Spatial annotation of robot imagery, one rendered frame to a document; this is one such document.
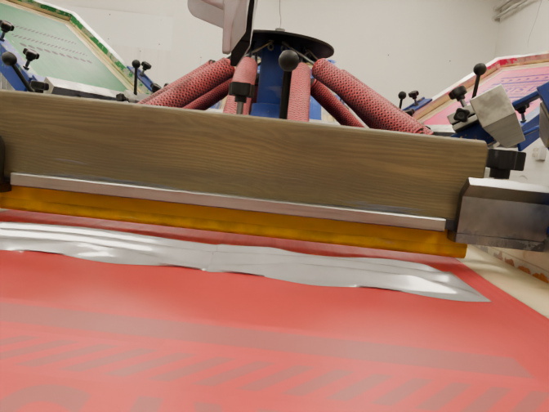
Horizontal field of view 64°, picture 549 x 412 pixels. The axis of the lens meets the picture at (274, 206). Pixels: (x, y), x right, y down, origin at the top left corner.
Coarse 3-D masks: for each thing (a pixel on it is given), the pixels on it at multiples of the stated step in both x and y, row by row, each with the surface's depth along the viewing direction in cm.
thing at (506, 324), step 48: (240, 240) 38; (288, 240) 40; (240, 288) 25; (288, 288) 26; (336, 288) 27; (480, 288) 31; (384, 336) 21; (432, 336) 21; (480, 336) 22; (528, 336) 23
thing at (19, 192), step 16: (16, 192) 37; (32, 192) 37; (48, 192) 37; (64, 192) 37; (128, 208) 38; (144, 208) 37; (160, 208) 37; (176, 208) 37; (192, 208) 37; (208, 208) 37; (224, 208) 37; (272, 224) 37; (288, 224) 37; (304, 224) 37; (320, 224) 37; (336, 224) 37; (352, 224) 37; (368, 224) 37; (416, 240) 37; (432, 240) 37; (448, 240) 37
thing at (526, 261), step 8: (480, 248) 46; (488, 248) 44; (496, 248) 43; (496, 256) 43; (504, 256) 41; (512, 256) 40; (520, 256) 38; (528, 256) 37; (536, 256) 36; (544, 256) 35; (512, 264) 40; (520, 264) 38; (528, 264) 37; (536, 264) 36; (544, 264) 35; (528, 272) 37; (536, 272) 36; (544, 272) 35; (544, 280) 35
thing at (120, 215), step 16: (16, 208) 38; (32, 208) 38; (48, 208) 38; (64, 208) 38; (80, 208) 38; (96, 208) 38; (112, 208) 38; (160, 224) 38; (176, 224) 38; (192, 224) 38; (208, 224) 38; (224, 224) 38; (240, 224) 38; (256, 224) 38; (304, 240) 38; (320, 240) 38; (336, 240) 38; (352, 240) 38; (368, 240) 38; (384, 240) 38; (400, 240) 37; (448, 256) 38; (464, 256) 38
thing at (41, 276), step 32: (64, 224) 37; (96, 224) 38; (128, 224) 40; (0, 256) 26; (32, 256) 27; (64, 256) 28; (0, 288) 21; (32, 288) 22; (64, 288) 22; (96, 288) 23; (128, 288) 23; (160, 288) 24; (192, 288) 24
